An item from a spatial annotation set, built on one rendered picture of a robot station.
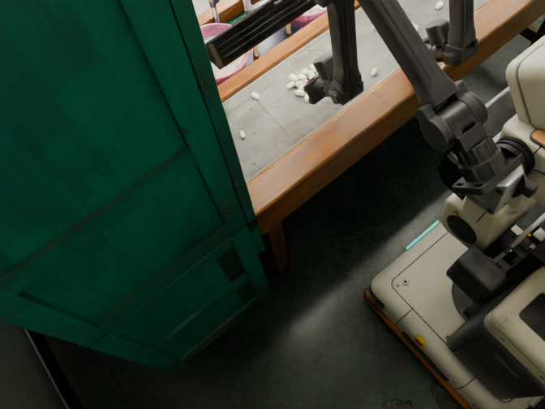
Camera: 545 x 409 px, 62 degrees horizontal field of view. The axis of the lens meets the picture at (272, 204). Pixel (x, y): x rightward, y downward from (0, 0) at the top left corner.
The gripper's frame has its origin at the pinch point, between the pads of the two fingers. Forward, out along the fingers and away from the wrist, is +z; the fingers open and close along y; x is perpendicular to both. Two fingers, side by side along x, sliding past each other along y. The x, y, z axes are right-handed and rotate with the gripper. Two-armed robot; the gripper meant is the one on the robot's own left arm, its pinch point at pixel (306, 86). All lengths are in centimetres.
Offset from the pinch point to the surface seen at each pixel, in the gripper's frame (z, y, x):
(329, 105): 0.1, -4.3, 9.9
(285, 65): 18.0, -4.4, -5.7
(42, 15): -74, 60, -46
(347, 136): -12.1, 0.8, 17.3
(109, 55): -68, 56, -39
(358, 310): 12, 19, 98
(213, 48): -11.7, 25.0, -26.8
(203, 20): 43, 6, -31
